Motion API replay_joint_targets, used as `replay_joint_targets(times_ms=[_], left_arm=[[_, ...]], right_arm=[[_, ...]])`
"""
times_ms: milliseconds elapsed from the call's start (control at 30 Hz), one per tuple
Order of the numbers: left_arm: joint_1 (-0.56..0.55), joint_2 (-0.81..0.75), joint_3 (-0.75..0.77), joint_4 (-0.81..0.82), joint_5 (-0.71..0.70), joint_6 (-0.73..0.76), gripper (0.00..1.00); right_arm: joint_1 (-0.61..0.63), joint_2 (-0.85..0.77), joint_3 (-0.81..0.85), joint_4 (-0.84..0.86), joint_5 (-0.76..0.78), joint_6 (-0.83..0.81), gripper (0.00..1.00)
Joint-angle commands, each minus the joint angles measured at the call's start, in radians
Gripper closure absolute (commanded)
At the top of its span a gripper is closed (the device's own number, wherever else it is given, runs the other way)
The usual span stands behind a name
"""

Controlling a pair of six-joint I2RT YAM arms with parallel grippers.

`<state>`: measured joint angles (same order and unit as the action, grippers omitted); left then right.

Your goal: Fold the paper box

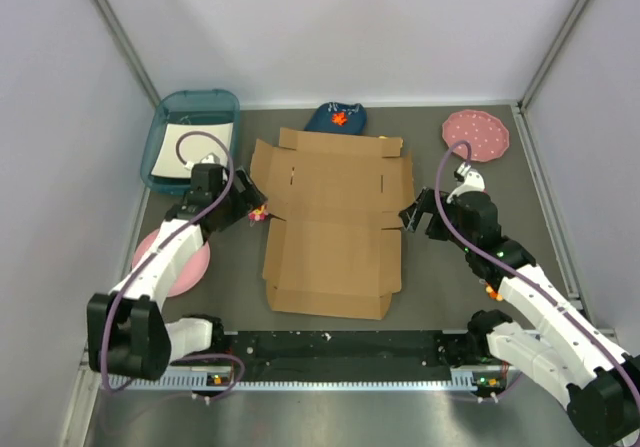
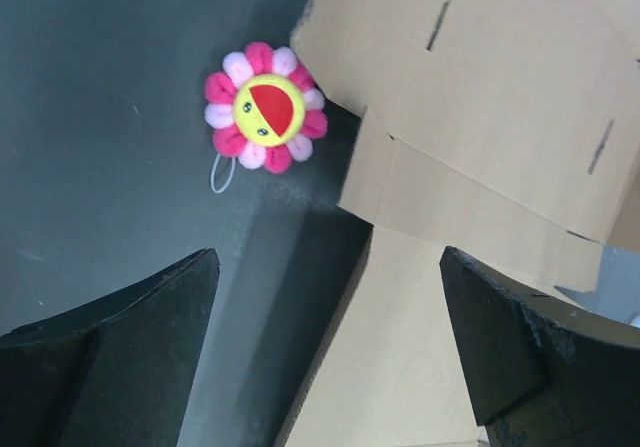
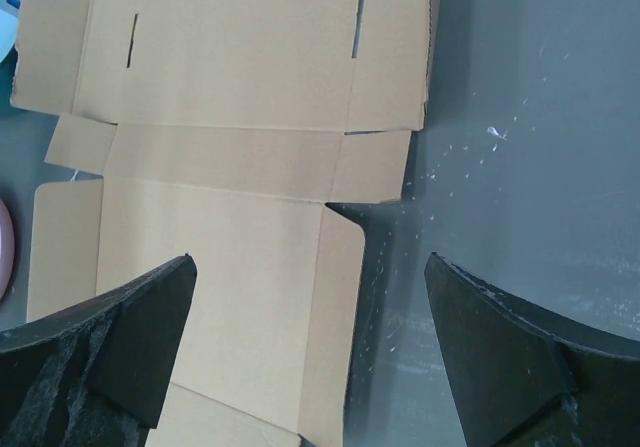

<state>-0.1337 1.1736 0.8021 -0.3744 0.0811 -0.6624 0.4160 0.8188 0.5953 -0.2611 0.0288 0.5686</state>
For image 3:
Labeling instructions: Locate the brown cardboard box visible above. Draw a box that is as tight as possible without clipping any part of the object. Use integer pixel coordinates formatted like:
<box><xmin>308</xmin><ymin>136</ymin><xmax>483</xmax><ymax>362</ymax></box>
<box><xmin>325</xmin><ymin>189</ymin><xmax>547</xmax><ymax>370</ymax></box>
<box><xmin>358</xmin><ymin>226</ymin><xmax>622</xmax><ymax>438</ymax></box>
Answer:
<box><xmin>11</xmin><ymin>0</ymin><xmax>440</xmax><ymax>446</ymax></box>

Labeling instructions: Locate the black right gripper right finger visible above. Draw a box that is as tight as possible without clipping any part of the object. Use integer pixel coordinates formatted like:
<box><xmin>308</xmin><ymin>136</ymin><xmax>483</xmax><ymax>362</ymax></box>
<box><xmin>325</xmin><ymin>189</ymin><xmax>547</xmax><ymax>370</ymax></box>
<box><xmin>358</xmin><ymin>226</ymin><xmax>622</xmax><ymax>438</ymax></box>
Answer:
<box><xmin>425</xmin><ymin>252</ymin><xmax>639</xmax><ymax>446</ymax></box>

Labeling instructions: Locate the teal plastic bin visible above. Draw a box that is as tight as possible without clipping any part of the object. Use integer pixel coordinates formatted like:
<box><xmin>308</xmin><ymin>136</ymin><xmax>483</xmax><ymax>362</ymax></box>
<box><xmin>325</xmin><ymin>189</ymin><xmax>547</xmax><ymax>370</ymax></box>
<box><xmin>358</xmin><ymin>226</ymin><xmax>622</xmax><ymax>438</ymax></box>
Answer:
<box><xmin>1</xmin><ymin>0</ymin><xmax>21</xmax><ymax>61</ymax></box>

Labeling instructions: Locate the plain pink plate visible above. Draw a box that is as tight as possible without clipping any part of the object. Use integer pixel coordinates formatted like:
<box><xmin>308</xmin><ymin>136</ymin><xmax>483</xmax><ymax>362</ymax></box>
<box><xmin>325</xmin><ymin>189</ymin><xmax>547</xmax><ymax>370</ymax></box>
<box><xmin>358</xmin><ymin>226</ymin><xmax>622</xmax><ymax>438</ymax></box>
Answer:
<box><xmin>0</xmin><ymin>200</ymin><xmax>15</xmax><ymax>298</ymax></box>

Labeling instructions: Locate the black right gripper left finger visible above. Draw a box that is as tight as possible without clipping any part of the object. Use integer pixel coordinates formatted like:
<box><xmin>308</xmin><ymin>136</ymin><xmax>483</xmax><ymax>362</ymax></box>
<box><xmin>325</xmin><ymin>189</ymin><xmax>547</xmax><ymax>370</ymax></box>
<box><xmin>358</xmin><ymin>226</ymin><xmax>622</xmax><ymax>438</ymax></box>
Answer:
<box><xmin>1</xmin><ymin>255</ymin><xmax>197</xmax><ymax>446</ymax></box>

